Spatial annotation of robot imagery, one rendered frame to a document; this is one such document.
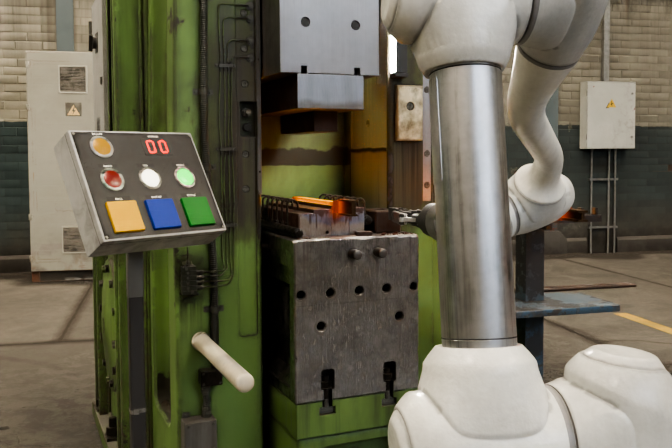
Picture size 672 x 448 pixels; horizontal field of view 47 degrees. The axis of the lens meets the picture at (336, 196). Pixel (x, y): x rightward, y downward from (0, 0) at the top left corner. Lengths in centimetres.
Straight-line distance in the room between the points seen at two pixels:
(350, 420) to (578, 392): 124
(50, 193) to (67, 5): 192
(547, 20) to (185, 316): 143
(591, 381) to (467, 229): 25
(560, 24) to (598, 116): 805
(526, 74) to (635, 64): 844
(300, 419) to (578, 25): 139
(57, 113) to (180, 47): 530
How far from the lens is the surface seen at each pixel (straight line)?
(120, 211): 176
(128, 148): 188
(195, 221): 186
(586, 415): 107
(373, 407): 226
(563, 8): 113
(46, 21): 820
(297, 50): 214
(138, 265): 193
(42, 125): 747
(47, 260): 752
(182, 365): 225
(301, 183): 264
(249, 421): 235
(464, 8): 106
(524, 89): 126
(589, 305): 227
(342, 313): 215
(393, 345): 224
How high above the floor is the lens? 114
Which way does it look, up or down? 3 degrees down
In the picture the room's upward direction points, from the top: straight up
